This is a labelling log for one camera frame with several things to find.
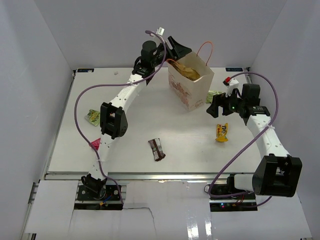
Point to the yellow candy packet right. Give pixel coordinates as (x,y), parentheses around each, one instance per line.
(221,132)

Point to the cream paper bag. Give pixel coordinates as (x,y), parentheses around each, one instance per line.
(192,94)

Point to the green snack packet left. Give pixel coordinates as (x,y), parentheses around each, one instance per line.
(93,117)

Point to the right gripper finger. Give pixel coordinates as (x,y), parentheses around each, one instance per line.
(219,99)
(213,110)

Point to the large brown snack bag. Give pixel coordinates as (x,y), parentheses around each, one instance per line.
(186,72)

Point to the red snack packet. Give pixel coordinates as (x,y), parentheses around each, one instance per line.
(95,144)

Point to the green snack packet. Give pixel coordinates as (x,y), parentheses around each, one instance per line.
(210,95)
(93,117)

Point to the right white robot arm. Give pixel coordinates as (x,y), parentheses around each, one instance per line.
(278,172)

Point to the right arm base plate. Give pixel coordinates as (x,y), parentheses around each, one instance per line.
(240,203)

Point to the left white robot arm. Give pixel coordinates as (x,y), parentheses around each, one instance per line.
(113,120)

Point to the green snack packet right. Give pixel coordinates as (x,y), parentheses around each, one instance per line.
(210,95)

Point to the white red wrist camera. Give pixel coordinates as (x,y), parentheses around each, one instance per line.
(231,84)

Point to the brown chocolate bar wrapper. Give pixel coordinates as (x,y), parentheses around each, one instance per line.
(157,149)

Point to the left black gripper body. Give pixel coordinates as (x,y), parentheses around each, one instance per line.
(160,57)

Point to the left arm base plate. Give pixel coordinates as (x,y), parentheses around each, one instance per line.
(108,199)

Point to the aluminium front rail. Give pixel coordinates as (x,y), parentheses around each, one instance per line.
(140,176)

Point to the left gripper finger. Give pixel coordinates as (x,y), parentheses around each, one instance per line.
(178,48)
(172,56)

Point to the white foam board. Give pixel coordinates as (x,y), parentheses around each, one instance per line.
(160,211)

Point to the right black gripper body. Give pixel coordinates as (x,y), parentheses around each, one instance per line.
(232,105)

